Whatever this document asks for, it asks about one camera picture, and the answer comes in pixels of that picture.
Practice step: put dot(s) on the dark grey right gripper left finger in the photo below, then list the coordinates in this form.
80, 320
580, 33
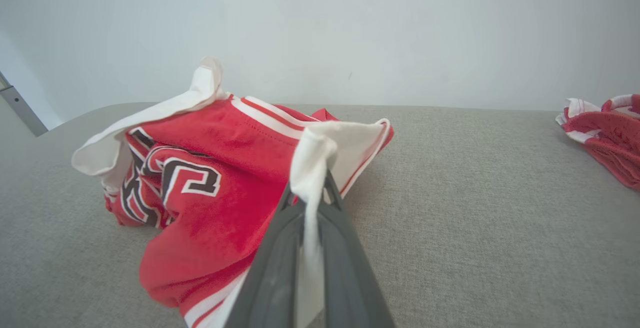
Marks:
272, 278

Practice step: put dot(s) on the red white lettered jersey shirt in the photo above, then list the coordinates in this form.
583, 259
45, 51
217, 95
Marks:
225, 228

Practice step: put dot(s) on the red shorts with white trim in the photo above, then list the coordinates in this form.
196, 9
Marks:
612, 142

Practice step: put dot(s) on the grey fabric sofa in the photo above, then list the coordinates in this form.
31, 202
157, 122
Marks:
475, 218

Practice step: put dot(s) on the grey metal post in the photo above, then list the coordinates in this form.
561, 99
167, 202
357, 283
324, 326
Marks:
22, 107

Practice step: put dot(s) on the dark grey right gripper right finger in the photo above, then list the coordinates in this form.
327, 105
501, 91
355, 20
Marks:
345, 278

